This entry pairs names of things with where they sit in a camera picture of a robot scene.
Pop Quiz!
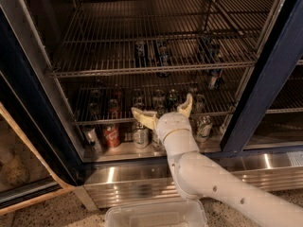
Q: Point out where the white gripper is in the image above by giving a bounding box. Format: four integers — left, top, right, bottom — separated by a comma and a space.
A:
132, 94, 193, 143

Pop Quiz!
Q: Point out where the blue pepsi can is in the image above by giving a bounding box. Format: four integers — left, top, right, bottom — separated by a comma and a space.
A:
157, 42, 170, 78

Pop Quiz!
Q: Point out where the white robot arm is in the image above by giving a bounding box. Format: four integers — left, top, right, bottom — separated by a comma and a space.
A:
132, 95, 303, 227

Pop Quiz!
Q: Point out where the silver can second row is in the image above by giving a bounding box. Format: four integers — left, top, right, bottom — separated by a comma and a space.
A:
133, 103, 146, 111

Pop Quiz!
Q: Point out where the white green red can front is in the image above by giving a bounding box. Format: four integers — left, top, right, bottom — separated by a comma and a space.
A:
151, 131, 165, 151

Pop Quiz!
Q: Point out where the white green can front right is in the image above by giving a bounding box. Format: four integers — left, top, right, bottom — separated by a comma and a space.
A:
195, 115, 213, 142

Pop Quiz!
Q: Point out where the red can second row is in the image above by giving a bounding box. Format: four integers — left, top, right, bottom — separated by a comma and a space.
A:
107, 99, 120, 119

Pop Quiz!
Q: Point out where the red cola can front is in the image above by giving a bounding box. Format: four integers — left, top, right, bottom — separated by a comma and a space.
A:
103, 124, 120, 148

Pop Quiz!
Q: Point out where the dark can middle shelf left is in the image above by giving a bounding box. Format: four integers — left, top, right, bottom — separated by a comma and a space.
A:
134, 41, 148, 67

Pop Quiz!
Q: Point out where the steel fridge base grille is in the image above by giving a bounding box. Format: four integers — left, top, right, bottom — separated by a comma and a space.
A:
75, 151, 303, 211

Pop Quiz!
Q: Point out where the blue can middle shelf right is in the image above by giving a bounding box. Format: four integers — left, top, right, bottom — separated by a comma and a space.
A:
199, 37, 223, 90

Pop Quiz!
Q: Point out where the silver can front left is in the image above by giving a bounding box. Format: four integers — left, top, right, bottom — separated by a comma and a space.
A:
82, 125, 101, 151

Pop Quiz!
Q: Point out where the open glass fridge door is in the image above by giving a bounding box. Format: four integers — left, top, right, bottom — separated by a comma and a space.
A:
0, 73, 77, 216

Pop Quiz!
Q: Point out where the clear plastic bin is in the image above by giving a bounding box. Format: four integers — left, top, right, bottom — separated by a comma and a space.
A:
104, 200, 208, 227

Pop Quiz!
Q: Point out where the lower wire shelf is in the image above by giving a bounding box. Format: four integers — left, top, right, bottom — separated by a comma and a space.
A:
64, 68, 245, 126

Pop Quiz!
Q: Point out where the wire shelf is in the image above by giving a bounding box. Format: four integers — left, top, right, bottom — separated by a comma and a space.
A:
64, 68, 245, 126
51, 0, 274, 78

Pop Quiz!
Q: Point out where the upper wire shelf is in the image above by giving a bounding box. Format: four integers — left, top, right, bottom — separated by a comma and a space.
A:
51, 0, 274, 78

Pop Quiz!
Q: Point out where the blue fridge centre post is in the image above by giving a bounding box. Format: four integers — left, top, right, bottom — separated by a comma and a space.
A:
221, 0, 303, 153

